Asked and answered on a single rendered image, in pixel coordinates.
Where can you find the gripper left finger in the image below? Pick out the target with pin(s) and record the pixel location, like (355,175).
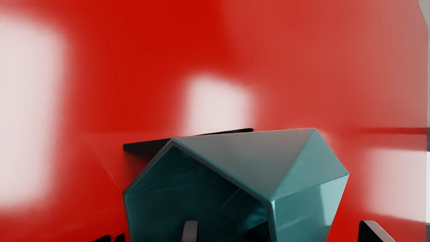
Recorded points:
(190,232)

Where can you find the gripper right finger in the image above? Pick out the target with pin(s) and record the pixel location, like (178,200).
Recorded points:
(372,233)

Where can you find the teal faceted mug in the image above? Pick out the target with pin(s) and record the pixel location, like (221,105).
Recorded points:
(255,164)

